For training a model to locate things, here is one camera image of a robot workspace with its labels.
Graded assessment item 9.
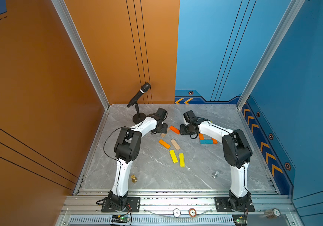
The aluminium front rail frame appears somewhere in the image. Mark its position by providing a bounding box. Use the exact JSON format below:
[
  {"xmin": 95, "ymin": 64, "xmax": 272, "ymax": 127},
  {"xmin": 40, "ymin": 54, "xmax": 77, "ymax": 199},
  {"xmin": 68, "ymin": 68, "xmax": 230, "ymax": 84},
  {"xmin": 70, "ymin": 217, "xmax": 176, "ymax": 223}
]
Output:
[{"xmin": 56, "ymin": 189, "xmax": 303, "ymax": 226}]

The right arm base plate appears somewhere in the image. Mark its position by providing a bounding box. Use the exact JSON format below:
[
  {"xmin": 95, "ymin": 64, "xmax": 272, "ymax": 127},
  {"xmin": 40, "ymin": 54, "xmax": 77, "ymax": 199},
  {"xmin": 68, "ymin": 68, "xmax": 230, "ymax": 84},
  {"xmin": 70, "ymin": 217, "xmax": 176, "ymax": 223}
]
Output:
[{"xmin": 214, "ymin": 196, "xmax": 255, "ymax": 212}]

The left green circuit board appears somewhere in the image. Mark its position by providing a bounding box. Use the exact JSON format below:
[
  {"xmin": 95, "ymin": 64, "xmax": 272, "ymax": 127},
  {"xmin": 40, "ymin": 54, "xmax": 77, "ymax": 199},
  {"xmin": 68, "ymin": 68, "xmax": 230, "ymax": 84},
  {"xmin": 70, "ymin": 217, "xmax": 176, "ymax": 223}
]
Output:
[{"xmin": 111, "ymin": 215, "xmax": 131, "ymax": 225}]

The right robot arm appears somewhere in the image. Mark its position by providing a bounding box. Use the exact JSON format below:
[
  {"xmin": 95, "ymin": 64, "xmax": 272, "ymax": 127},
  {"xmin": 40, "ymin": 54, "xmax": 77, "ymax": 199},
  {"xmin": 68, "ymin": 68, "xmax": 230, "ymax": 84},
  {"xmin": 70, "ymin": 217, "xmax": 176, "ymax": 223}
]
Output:
[{"xmin": 179, "ymin": 120, "xmax": 253, "ymax": 210}]

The silver chess piece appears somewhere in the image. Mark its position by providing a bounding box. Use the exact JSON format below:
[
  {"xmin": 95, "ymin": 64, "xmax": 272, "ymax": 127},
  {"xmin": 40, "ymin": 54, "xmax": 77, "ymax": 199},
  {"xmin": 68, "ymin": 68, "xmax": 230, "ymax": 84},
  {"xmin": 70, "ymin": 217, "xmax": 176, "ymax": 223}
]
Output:
[{"xmin": 212, "ymin": 171, "xmax": 219, "ymax": 179}]

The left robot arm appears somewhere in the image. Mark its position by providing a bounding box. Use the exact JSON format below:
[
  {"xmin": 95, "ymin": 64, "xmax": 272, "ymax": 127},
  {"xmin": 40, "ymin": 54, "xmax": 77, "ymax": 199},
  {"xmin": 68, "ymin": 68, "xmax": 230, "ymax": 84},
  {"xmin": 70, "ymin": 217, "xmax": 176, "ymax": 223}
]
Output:
[{"xmin": 108, "ymin": 113, "xmax": 168, "ymax": 211}]

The aluminium corner post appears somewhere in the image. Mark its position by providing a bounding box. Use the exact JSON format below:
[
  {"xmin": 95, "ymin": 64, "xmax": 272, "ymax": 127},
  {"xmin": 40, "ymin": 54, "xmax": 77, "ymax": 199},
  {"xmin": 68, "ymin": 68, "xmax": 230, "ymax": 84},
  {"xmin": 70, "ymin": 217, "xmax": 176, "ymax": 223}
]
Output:
[
  {"xmin": 51, "ymin": 0, "xmax": 110, "ymax": 110},
  {"xmin": 236, "ymin": 0, "xmax": 305, "ymax": 110}
]

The black microphone on stand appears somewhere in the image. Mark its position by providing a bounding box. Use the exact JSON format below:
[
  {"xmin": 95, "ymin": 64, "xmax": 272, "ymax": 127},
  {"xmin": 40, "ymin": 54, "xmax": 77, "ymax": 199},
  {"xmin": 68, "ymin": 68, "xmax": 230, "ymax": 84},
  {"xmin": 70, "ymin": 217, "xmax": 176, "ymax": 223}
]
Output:
[{"xmin": 126, "ymin": 82, "xmax": 151, "ymax": 124}]

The brass chess piece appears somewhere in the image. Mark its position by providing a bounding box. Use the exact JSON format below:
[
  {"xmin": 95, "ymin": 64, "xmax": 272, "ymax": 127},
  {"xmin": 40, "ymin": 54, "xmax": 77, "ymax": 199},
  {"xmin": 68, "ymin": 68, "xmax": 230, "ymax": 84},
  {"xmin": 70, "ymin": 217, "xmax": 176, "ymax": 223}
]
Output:
[{"xmin": 130, "ymin": 175, "xmax": 138, "ymax": 183}]

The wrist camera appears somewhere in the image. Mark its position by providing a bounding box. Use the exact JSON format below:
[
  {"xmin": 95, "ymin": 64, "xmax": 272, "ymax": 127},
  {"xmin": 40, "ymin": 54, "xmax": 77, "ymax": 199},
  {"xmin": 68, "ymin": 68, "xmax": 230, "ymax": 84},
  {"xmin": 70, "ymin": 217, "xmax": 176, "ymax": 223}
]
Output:
[
  {"xmin": 183, "ymin": 110, "xmax": 198, "ymax": 125},
  {"xmin": 156, "ymin": 108, "xmax": 168, "ymax": 121}
]

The beige wooden block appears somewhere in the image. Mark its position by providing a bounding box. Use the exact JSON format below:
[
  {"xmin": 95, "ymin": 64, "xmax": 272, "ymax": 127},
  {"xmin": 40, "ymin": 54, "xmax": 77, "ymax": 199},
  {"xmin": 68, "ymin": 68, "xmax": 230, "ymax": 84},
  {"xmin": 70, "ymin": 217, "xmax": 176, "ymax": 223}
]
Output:
[
  {"xmin": 171, "ymin": 139, "xmax": 181, "ymax": 151},
  {"xmin": 161, "ymin": 131, "xmax": 168, "ymax": 137}
]

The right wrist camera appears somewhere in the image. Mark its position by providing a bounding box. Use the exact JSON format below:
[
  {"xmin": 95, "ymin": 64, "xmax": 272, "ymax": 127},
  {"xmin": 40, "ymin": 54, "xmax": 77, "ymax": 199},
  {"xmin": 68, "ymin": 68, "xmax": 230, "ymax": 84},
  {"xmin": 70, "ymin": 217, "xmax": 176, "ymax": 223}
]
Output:
[{"xmin": 183, "ymin": 110, "xmax": 198, "ymax": 125}]

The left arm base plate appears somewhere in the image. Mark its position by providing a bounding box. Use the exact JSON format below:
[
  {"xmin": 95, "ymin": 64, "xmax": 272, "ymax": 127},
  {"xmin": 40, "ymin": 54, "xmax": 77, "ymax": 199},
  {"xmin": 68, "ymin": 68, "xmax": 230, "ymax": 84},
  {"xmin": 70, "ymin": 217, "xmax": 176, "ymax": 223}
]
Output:
[{"xmin": 101, "ymin": 197, "xmax": 141, "ymax": 213}]

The aluminium corner post left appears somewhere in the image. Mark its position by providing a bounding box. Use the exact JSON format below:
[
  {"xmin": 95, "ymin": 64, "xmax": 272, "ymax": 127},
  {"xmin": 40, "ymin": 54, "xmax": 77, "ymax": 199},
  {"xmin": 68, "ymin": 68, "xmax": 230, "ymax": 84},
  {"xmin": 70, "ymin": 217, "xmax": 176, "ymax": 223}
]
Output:
[{"xmin": 51, "ymin": 0, "xmax": 110, "ymax": 110}]

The right green circuit board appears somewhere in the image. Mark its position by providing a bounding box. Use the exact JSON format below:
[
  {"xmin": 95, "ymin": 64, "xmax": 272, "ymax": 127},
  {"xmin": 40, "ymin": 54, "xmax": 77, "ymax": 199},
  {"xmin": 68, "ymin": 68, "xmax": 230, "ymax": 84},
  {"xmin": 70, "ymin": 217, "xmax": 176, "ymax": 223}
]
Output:
[{"xmin": 232, "ymin": 215, "xmax": 248, "ymax": 226}]

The aluminium corner post right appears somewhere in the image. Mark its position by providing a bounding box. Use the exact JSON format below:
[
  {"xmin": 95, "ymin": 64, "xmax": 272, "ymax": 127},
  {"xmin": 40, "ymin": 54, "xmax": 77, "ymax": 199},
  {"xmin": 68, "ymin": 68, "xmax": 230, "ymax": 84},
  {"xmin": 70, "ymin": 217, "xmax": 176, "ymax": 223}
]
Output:
[{"xmin": 236, "ymin": 0, "xmax": 305, "ymax": 110}]

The green circuit board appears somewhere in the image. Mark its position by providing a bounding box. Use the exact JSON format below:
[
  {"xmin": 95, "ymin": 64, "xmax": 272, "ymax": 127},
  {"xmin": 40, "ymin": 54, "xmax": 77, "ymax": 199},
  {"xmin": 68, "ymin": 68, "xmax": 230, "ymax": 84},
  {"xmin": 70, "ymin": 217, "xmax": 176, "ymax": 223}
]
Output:
[
  {"xmin": 111, "ymin": 215, "xmax": 131, "ymax": 225},
  {"xmin": 232, "ymin": 215, "xmax": 248, "ymax": 226}
]

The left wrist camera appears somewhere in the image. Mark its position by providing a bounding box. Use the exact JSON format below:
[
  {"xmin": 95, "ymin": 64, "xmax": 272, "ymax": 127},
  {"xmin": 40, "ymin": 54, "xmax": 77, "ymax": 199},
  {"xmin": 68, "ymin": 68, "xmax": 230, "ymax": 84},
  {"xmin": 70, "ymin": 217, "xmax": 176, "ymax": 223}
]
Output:
[{"xmin": 156, "ymin": 108, "xmax": 168, "ymax": 121}]

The long orange block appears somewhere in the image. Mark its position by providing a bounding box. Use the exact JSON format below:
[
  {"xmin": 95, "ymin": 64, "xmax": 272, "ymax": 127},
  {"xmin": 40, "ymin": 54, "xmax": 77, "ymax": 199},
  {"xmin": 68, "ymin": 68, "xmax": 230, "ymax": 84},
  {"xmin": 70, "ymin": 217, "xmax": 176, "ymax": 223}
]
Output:
[{"xmin": 169, "ymin": 126, "xmax": 180, "ymax": 134}]

